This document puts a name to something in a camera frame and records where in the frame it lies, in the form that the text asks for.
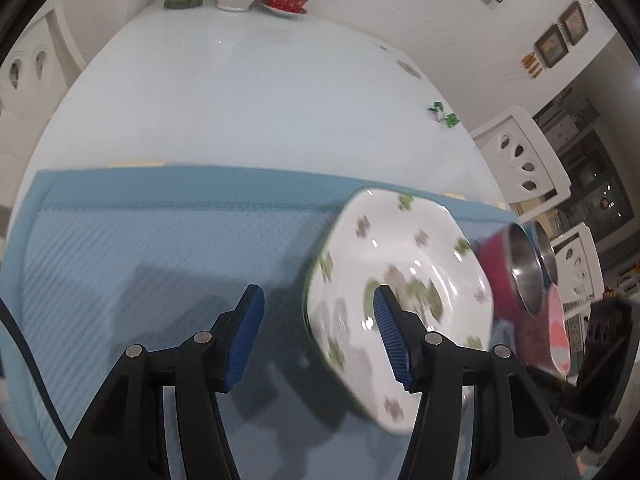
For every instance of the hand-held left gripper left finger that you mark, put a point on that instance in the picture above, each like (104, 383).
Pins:
(242, 345)

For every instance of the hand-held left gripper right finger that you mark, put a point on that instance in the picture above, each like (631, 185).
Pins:
(392, 340)

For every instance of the white floral plate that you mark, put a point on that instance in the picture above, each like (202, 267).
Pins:
(400, 240)

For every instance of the blue steel-lined bowl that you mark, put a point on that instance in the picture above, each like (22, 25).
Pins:
(547, 255)

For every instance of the red steel-lined bowl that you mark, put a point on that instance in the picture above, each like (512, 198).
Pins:
(495, 280)

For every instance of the white dining chair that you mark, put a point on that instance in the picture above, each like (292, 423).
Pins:
(55, 45)
(590, 250)
(540, 180)

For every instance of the blue textured table mat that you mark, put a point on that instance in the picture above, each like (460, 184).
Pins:
(150, 240)

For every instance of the dark display cabinet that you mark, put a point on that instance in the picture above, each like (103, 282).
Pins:
(595, 170)

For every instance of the green wrapped candy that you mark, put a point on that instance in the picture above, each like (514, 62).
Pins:
(452, 121)
(436, 108)

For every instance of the small framed picture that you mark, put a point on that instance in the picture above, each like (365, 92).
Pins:
(574, 22)
(551, 46)

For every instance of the white saucer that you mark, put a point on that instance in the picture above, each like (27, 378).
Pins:
(290, 14)

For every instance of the orange wall hooks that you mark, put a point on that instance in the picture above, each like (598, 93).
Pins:
(531, 65)

